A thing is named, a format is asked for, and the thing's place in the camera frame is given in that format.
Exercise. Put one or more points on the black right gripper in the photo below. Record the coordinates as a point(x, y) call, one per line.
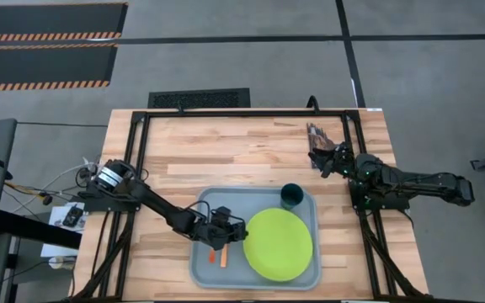
point(343, 162)

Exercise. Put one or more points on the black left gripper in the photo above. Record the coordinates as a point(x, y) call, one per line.
point(221, 235)

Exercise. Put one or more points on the lime green round plate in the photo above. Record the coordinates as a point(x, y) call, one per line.
point(278, 246)

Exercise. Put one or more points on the teal plastic cup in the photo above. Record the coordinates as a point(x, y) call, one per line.
point(291, 198)

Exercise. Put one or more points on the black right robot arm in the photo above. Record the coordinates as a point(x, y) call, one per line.
point(419, 183)

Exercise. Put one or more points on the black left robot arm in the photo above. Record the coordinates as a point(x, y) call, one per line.
point(158, 206)

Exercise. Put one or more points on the grey plastic tray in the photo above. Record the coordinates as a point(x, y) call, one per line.
point(234, 275)

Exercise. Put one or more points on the brown patterned card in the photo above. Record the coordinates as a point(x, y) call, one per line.
point(318, 139)

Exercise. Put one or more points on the black floor vent grille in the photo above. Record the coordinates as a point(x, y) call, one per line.
point(200, 99)

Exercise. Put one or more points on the small black device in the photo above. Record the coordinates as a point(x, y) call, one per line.
point(73, 216)

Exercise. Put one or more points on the white power plug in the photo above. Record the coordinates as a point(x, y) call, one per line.
point(59, 263)

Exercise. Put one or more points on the white paper sheet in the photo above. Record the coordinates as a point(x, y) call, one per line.
point(57, 250)

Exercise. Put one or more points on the black desk beam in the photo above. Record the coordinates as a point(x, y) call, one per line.
point(36, 229)

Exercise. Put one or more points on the black hazard-striped floor mat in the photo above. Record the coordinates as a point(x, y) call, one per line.
point(40, 63)
point(49, 19)

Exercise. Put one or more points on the black arched frame hook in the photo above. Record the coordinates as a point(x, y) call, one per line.
point(311, 99)

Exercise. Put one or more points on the black aluminium table frame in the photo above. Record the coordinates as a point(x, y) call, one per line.
point(246, 113)

